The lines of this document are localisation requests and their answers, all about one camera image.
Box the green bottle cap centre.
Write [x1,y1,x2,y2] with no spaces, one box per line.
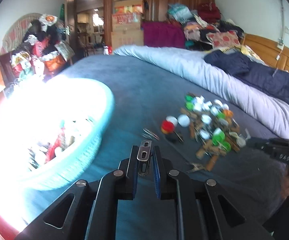
[212,131,225,146]

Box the wooden headboard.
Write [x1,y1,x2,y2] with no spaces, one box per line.
[242,34,289,72]

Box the black bottle cap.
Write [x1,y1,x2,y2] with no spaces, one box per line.
[165,132,179,143]

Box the orange-brown wooden clothespin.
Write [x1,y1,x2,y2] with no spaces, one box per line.
[205,155,219,172]

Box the pile of clothes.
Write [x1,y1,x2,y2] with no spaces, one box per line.
[168,2,245,51]

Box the magenta cloth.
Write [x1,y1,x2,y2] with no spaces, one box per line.
[142,21,185,49]

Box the white bottle cap left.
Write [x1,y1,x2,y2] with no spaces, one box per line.
[166,116,178,127]

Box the long brown wooden clothespin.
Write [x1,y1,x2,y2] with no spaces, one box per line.
[195,140,213,159]

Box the navy blue quilt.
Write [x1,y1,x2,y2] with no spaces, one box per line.
[204,50,289,105]

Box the cardboard box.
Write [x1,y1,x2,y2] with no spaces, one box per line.
[111,30,144,50]

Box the cluttered wooden side table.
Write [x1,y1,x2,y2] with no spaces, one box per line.
[0,13,75,85]

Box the blue-grey bed blanket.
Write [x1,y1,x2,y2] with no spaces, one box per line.
[21,54,289,240]

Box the dark metal clip front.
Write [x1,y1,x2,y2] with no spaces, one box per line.
[187,163,206,173]

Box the turquoise plastic laundry basket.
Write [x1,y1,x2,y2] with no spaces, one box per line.
[0,77,115,190]

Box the white bottle cap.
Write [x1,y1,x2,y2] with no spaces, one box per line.
[166,116,178,127]
[177,114,191,127]

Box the silver metal clip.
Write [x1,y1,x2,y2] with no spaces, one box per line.
[142,128,160,140]
[137,140,152,177]

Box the red bottle cap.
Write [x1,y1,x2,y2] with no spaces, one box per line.
[161,120,175,128]

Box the white cap at pile right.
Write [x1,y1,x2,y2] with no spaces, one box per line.
[236,137,246,148]

